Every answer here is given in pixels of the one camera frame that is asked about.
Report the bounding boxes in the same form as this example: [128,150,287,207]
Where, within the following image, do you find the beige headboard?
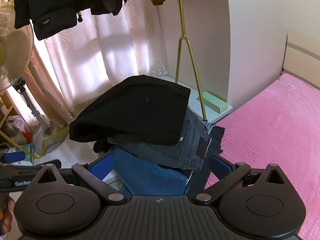
[281,32,320,90]

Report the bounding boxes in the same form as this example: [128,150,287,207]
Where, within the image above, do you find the pink blanket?
[205,74,320,240]

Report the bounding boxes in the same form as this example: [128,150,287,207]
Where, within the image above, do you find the blue jeans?
[110,146,193,196]

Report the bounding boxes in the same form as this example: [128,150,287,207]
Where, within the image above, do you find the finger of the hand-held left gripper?
[34,159,62,169]

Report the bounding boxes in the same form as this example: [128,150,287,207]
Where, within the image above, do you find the black pants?
[69,74,192,153]

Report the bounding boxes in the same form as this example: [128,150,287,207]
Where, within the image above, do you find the pale pink curtain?
[0,0,177,127]

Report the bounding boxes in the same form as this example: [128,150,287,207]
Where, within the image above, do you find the black hanging jacket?
[14,0,83,41]

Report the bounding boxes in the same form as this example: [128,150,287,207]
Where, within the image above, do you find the green box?
[202,91,228,115]

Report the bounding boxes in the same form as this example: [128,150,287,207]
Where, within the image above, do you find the navy striped garment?
[185,120,225,195]

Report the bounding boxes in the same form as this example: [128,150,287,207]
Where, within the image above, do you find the teal box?
[23,143,36,161]

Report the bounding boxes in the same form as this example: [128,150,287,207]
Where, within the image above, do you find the yellow bent tube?
[0,126,71,159]

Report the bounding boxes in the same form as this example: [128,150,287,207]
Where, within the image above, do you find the grey jeans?
[107,107,211,172]

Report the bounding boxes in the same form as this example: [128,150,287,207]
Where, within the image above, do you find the blue cylindrical object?
[3,151,26,163]

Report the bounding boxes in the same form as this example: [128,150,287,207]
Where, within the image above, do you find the white plastic bag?
[3,116,35,146]

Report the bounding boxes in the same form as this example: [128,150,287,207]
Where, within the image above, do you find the gold clothes rack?
[174,0,208,122]

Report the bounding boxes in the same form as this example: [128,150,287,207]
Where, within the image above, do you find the person's left hand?
[0,196,16,233]

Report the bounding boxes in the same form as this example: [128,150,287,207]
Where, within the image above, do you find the white standing fan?
[0,1,70,155]

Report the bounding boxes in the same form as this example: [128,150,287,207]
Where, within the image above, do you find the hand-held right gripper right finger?
[192,154,288,205]

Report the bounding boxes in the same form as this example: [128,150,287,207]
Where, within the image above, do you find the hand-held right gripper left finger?
[32,154,128,205]

